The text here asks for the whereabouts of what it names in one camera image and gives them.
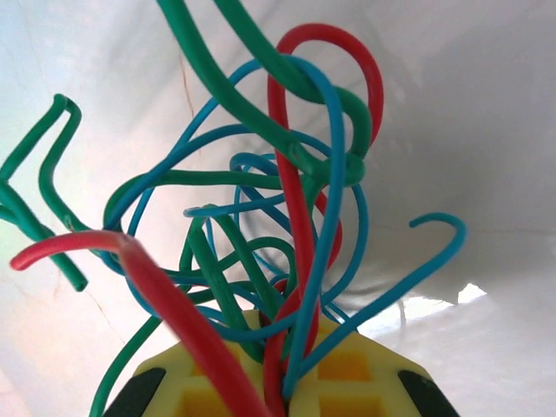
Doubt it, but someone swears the red cable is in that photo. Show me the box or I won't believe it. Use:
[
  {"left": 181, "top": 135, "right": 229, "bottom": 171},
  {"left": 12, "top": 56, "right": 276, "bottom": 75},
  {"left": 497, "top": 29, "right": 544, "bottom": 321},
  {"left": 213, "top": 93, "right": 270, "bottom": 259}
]
[{"left": 9, "top": 23, "right": 386, "bottom": 417}]

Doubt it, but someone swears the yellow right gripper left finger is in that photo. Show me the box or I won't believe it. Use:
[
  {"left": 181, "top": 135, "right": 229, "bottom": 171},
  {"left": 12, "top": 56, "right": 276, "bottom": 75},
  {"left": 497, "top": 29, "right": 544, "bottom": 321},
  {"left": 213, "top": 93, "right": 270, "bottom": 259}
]
[{"left": 89, "top": 309, "right": 288, "bottom": 417}]

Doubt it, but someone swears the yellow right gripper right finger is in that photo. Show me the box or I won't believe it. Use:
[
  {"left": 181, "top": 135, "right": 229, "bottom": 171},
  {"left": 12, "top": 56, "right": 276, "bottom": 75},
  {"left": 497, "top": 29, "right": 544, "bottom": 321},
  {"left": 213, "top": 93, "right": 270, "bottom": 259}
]
[{"left": 288, "top": 320, "right": 462, "bottom": 417}]

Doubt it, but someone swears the blue cable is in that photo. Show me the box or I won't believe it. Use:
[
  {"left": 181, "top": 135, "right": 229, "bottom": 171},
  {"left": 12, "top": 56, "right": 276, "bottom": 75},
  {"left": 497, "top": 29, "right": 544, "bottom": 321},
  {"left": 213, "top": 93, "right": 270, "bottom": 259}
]
[{"left": 93, "top": 55, "right": 469, "bottom": 400}]

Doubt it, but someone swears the green cable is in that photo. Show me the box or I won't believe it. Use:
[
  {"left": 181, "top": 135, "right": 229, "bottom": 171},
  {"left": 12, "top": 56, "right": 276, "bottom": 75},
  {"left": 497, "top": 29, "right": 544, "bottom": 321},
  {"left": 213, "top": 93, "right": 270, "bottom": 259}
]
[{"left": 0, "top": 0, "right": 374, "bottom": 417}]

